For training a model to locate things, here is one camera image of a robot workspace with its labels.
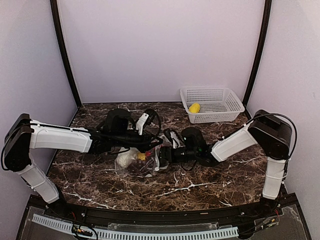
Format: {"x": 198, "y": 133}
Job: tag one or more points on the white cable duct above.
{"x": 117, "y": 231}

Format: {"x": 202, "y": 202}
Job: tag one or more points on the yellow fake lemon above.
{"x": 194, "y": 108}

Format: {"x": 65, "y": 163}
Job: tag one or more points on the right black frame post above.
{"x": 259, "y": 51}

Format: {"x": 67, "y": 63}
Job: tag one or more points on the left black frame post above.
{"x": 63, "y": 52}

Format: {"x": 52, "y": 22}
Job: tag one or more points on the black frame post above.
{"x": 63, "y": 52}
{"x": 259, "y": 51}

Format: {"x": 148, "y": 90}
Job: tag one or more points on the polka dot zip bag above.
{"x": 154, "y": 152}

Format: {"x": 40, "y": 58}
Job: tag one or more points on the yellow fake banana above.
{"x": 141, "y": 156}

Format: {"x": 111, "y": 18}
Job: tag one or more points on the purple fake grapes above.
{"x": 141, "y": 168}

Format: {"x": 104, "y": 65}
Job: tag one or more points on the white fake cauliflower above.
{"x": 125, "y": 159}

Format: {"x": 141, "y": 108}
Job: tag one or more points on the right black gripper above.
{"x": 164, "y": 150}

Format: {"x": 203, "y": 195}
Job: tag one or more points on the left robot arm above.
{"x": 118, "y": 130}

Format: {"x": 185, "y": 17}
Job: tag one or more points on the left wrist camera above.
{"x": 145, "y": 119}

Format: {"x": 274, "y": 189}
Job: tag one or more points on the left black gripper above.
{"x": 146, "y": 145}

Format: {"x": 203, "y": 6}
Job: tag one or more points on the white plastic basket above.
{"x": 216, "y": 104}

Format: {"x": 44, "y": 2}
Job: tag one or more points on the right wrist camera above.
{"x": 173, "y": 137}

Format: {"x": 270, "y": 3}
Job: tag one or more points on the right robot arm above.
{"x": 274, "y": 134}

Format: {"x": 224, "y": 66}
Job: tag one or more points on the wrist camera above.
{"x": 145, "y": 119}
{"x": 173, "y": 137}

